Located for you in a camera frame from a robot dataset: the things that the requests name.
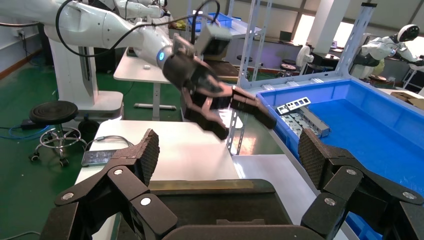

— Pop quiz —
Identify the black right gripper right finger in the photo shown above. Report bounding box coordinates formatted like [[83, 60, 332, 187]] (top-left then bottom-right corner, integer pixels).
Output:
[[297, 127, 424, 240]]

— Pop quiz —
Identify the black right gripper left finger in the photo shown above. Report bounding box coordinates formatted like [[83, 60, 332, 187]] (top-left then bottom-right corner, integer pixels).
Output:
[[39, 128, 179, 240]]

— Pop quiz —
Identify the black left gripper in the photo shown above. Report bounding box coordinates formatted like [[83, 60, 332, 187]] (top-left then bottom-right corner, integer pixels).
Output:
[[162, 52, 277, 141]]

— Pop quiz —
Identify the flat slotted grey metal part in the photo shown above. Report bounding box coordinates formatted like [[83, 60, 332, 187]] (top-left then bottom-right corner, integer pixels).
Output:
[[280, 114, 301, 140], [289, 112, 312, 133]]

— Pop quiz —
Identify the grey ladder-shaped metal part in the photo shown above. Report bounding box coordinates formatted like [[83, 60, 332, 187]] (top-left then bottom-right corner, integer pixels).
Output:
[[275, 96, 312, 116]]

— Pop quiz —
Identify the long grey metal channel part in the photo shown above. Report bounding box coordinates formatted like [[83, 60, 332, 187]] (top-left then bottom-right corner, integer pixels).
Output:
[[299, 106, 331, 138]]

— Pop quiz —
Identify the black container tray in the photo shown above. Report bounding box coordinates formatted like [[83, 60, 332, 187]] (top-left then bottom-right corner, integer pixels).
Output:
[[115, 178, 293, 233]]

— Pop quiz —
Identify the dark tablet device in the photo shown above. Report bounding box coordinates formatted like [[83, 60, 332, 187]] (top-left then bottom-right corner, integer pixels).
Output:
[[81, 149, 118, 168]]

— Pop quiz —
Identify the large blue plastic bin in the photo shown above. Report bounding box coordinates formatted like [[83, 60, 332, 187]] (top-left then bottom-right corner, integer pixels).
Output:
[[255, 78, 424, 240]]

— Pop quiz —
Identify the black round floor device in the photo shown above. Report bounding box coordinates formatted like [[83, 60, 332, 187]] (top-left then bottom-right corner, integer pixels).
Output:
[[77, 117, 100, 140]]

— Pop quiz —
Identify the low black round stool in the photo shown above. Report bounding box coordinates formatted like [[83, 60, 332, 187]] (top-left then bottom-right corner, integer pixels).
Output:
[[280, 58, 297, 72]]

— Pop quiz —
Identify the white round fan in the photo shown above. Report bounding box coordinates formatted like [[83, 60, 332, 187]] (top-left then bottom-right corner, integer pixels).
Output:
[[295, 45, 316, 69]]

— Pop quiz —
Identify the small blue plastic bin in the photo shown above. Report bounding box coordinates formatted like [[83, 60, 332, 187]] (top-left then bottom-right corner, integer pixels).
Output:
[[188, 12, 234, 32]]

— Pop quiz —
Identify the brown cardboard carton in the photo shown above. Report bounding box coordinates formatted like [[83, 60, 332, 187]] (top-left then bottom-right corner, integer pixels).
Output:
[[390, 91, 424, 111]]

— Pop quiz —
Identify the white work table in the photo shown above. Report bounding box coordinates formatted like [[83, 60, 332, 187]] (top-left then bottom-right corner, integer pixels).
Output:
[[113, 47, 178, 122]]

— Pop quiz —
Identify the black round stool on casters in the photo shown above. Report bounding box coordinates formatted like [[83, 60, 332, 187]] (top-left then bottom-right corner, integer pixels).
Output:
[[29, 100, 88, 168]]

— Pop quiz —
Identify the black power adapter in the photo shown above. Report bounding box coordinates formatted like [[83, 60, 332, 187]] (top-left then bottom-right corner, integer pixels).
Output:
[[20, 119, 44, 131]]

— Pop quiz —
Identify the white humanoid robot black visor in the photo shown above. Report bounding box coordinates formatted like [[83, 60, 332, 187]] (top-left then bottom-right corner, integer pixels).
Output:
[[351, 23, 424, 80]]

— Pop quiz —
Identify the grey tablet cable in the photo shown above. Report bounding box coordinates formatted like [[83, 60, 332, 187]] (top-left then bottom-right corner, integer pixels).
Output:
[[84, 135, 135, 153]]

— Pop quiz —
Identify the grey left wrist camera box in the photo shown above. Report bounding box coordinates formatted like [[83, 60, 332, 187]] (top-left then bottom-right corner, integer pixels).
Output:
[[195, 24, 233, 56]]

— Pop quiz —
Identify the blue floor cable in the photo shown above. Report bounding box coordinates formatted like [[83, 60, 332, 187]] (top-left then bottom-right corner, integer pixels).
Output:
[[0, 125, 51, 141]]

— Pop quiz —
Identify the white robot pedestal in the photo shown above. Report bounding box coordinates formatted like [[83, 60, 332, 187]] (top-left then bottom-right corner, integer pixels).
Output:
[[44, 24, 125, 122]]

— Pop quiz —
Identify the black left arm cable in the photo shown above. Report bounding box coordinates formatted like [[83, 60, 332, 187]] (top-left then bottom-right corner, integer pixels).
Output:
[[54, 0, 221, 58]]

